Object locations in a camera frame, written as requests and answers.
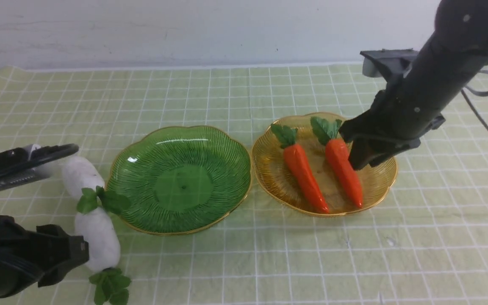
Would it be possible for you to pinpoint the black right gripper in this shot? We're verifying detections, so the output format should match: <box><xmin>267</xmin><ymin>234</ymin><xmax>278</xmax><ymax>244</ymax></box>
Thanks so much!
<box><xmin>339</xmin><ymin>89</ymin><xmax>421</xmax><ymax>171</ymax></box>

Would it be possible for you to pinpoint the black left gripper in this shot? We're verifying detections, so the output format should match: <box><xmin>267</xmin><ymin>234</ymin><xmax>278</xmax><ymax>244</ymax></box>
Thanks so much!
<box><xmin>33</xmin><ymin>225</ymin><xmax>89</xmax><ymax>288</ymax></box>

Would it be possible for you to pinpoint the orange toy carrot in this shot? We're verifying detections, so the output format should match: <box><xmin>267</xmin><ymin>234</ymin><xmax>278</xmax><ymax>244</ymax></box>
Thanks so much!
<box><xmin>310</xmin><ymin>116</ymin><xmax>363</xmax><ymax>208</ymax></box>
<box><xmin>270</xmin><ymin>123</ymin><xmax>330</xmax><ymax>214</ymax></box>

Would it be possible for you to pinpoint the white toy radish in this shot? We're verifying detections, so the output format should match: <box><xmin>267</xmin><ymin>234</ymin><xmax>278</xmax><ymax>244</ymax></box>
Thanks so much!
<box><xmin>62</xmin><ymin>156</ymin><xmax>130</xmax><ymax>215</ymax></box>
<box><xmin>74</xmin><ymin>207</ymin><xmax>131</xmax><ymax>305</ymax></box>

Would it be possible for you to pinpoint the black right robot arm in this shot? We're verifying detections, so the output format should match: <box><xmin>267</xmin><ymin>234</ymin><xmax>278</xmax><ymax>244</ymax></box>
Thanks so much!
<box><xmin>339</xmin><ymin>0</ymin><xmax>488</xmax><ymax>170</ymax></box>

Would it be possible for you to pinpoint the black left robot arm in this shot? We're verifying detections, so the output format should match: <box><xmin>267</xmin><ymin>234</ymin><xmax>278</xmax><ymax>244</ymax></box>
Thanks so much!
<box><xmin>0</xmin><ymin>216</ymin><xmax>89</xmax><ymax>299</ymax></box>

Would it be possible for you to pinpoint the amber ribbed plastic plate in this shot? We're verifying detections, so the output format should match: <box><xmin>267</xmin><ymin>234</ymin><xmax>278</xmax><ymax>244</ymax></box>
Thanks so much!
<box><xmin>252</xmin><ymin>112</ymin><xmax>398</xmax><ymax>218</ymax></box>

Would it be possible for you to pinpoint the green ribbed plastic plate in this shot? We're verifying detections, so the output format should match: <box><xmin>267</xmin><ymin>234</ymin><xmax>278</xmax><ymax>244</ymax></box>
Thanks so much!
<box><xmin>105</xmin><ymin>125</ymin><xmax>252</xmax><ymax>236</ymax></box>

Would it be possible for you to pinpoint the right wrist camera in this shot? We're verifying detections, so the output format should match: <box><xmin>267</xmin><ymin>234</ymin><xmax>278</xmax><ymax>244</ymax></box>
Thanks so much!
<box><xmin>360</xmin><ymin>49</ymin><xmax>418</xmax><ymax>82</ymax></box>

